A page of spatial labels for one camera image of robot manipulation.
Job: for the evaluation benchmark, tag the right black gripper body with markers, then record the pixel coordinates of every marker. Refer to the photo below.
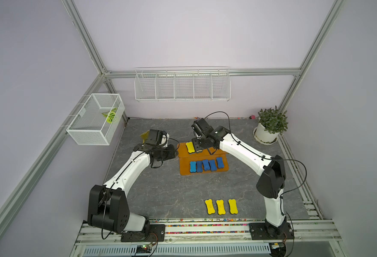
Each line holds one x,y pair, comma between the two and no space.
199,142

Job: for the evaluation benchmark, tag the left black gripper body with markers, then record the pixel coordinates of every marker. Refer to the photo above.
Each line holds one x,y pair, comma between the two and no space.
165,153

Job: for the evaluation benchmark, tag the yellow eraser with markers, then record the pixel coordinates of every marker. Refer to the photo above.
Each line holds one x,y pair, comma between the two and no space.
233,206
190,147
210,206
220,207

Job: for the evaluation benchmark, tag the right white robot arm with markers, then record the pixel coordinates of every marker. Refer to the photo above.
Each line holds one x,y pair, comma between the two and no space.
271,170

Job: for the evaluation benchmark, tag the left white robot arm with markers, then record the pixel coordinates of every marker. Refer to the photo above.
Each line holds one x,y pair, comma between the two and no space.
108,208

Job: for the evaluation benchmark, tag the orange wooden two-tier shelf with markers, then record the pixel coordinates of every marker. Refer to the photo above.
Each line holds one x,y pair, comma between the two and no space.
185,159

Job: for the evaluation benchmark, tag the blue eraser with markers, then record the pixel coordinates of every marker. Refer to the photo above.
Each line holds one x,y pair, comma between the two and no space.
206,165
220,163
193,167
199,167
213,166

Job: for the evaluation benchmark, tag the green object in basket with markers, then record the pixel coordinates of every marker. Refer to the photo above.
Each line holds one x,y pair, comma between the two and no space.
110,115

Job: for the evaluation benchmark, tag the white mesh basket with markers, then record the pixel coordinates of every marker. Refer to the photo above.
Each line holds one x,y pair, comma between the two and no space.
89,126

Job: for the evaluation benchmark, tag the potted green plant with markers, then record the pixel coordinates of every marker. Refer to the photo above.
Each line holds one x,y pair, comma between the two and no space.
271,123

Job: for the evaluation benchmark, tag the white vent grille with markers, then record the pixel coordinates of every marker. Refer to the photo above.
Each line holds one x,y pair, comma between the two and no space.
164,250

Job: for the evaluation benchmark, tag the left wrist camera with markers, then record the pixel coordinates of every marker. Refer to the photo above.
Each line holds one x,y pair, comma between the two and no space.
157,138

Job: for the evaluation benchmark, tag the white wire wall shelf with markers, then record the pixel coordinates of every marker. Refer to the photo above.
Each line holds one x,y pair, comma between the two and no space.
182,84

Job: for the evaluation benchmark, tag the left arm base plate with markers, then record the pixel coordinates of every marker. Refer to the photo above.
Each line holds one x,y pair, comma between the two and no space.
150,233

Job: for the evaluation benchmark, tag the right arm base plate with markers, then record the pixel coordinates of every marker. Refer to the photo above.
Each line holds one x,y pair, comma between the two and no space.
266,231

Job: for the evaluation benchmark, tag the aluminium mounting rail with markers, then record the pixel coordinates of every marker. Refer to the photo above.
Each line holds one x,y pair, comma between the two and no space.
242,230

